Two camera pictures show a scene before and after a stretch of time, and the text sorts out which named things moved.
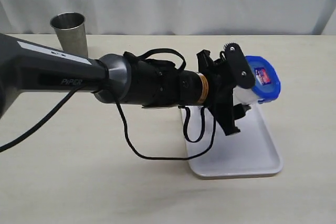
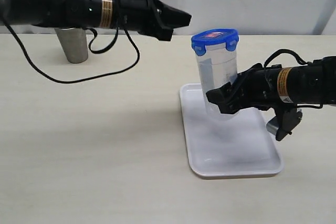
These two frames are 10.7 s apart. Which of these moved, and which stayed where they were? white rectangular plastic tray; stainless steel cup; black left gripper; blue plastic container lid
Moved: blue plastic container lid; black left gripper
Stayed: white rectangular plastic tray; stainless steel cup
